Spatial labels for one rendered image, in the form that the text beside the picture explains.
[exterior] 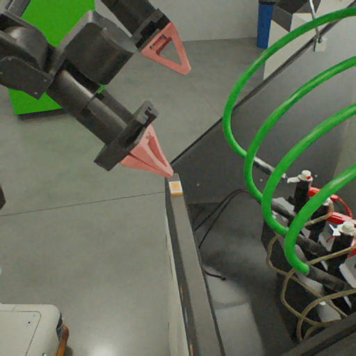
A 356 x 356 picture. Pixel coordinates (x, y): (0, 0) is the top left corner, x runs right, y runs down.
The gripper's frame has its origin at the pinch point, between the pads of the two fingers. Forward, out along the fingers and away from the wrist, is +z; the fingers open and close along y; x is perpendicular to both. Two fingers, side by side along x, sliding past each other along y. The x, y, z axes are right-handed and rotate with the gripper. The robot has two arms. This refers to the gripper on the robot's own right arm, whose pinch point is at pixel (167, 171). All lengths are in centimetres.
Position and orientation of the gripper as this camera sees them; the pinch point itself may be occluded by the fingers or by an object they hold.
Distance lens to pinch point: 52.0
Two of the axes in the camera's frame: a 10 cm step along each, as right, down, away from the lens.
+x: 1.4, -5.4, 8.3
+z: 7.2, 6.3, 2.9
